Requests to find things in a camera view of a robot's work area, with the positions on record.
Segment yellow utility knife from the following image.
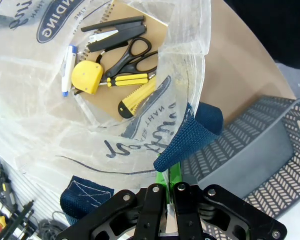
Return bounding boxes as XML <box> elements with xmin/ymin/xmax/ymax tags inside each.
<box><xmin>117</xmin><ymin>76</ymin><xmax>158</xmax><ymax>119</ymax></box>

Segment yellow black screwdriver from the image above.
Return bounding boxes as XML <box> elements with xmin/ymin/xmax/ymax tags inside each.
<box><xmin>98</xmin><ymin>72</ymin><xmax>157</xmax><ymax>88</ymax></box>

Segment black marker pen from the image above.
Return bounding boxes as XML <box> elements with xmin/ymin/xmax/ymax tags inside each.
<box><xmin>80</xmin><ymin>15</ymin><xmax>146</xmax><ymax>33</ymax></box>

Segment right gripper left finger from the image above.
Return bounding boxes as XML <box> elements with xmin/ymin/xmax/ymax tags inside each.
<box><xmin>55</xmin><ymin>154</ymin><xmax>170</xmax><ymax>240</ymax></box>

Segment white pen with blue cap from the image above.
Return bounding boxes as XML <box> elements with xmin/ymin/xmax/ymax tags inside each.
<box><xmin>61</xmin><ymin>44</ymin><xmax>79</xmax><ymax>98</ymax></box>

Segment large gray plastic basket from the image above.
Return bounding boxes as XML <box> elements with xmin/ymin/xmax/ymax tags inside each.
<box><xmin>181</xmin><ymin>97</ymin><xmax>300</xmax><ymax>240</ymax></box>

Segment translucent bag with navy handles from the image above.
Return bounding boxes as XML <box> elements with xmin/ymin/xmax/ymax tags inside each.
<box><xmin>0</xmin><ymin>0</ymin><xmax>225</xmax><ymax>226</ymax></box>

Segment black stapler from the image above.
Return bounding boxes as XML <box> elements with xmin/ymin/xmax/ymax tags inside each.
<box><xmin>85</xmin><ymin>23</ymin><xmax>148</xmax><ymax>52</ymax></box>

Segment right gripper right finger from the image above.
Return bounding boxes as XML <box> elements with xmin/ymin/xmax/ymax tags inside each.
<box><xmin>168</xmin><ymin>161</ymin><xmax>288</xmax><ymax>240</ymax></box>

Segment black metal stand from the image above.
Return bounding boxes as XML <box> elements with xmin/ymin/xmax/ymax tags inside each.
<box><xmin>6</xmin><ymin>199</ymin><xmax>36</xmax><ymax>240</ymax></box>

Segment black scissors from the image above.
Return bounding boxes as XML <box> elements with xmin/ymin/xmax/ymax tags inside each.
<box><xmin>103</xmin><ymin>36</ymin><xmax>159</xmax><ymax>79</ymax></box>

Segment yellow tape measure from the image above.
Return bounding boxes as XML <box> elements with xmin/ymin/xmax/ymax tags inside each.
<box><xmin>71</xmin><ymin>60</ymin><xmax>105</xmax><ymax>96</ymax></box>

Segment kraft spiral notebook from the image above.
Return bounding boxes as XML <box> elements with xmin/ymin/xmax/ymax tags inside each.
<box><xmin>73</xmin><ymin>0</ymin><xmax>170</xmax><ymax>123</ymax></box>

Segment black coiled cable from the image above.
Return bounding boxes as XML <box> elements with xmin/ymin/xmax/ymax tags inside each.
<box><xmin>37</xmin><ymin>211</ymin><xmax>69</xmax><ymax>236</ymax></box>

